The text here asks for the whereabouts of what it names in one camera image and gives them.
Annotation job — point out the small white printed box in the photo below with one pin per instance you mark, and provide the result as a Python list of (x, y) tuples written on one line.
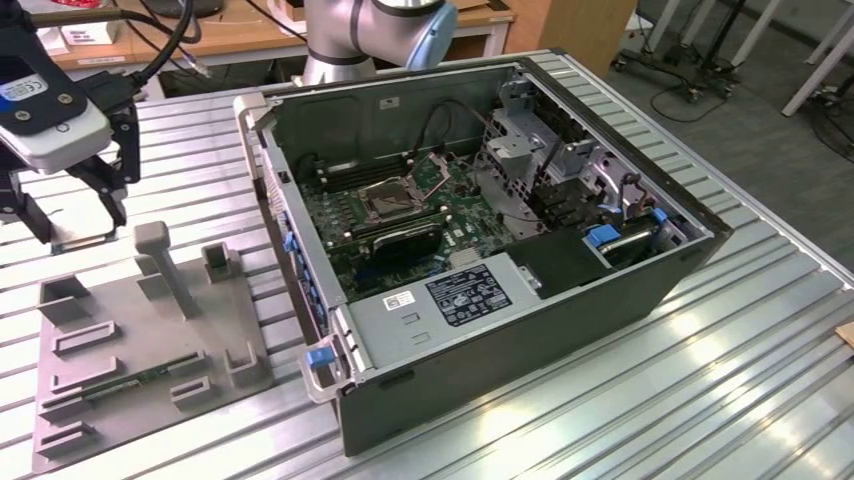
[(90, 36)]

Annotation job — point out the silver square CPU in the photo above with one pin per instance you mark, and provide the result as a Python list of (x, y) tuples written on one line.
[(80, 242)]

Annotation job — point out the white table frame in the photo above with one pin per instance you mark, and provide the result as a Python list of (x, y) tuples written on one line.
[(810, 80)]

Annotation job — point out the green RAM stick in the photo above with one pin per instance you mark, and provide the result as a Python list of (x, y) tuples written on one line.
[(114, 390)]

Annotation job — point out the CPU socket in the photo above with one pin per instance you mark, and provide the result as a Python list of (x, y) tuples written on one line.
[(390, 202)]

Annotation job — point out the black rolling stand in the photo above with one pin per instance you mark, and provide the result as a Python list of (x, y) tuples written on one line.
[(707, 70)]

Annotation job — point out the metal disk bay cage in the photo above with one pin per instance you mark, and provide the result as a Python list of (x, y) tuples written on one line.
[(514, 150)]

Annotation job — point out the black drive bay cover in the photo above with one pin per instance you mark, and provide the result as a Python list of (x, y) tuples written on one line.
[(554, 265)]

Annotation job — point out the black open PC case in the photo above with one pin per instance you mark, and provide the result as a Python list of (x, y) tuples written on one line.
[(534, 350)]

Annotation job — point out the green motherboard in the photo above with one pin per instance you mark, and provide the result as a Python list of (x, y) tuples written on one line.
[(481, 220)]

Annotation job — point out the wooden cabinet panel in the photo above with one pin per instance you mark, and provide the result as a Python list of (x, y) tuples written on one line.
[(581, 30)]

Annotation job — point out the grey power supply unit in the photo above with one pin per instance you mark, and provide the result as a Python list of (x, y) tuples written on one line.
[(394, 330)]

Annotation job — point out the blue disk carrier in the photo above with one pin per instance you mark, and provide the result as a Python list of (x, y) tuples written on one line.
[(603, 235)]

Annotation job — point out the black round monitor base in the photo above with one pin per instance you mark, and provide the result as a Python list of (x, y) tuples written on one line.
[(187, 6)]

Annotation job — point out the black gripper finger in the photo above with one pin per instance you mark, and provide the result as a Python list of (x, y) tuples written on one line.
[(34, 220), (128, 150)]

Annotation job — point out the white open box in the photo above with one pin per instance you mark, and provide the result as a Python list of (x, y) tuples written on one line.
[(283, 25)]

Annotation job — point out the blue case latch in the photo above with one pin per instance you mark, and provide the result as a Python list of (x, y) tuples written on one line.
[(318, 357)]

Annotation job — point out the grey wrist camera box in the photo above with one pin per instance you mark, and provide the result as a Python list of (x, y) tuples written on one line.
[(60, 145)]

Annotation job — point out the white foam tray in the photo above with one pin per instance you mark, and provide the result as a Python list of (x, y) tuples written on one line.
[(52, 42)]

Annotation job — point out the grey parts rack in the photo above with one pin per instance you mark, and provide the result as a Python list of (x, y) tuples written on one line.
[(160, 350)]

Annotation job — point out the brown block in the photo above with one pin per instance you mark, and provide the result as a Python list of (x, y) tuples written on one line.
[(845, 335)]

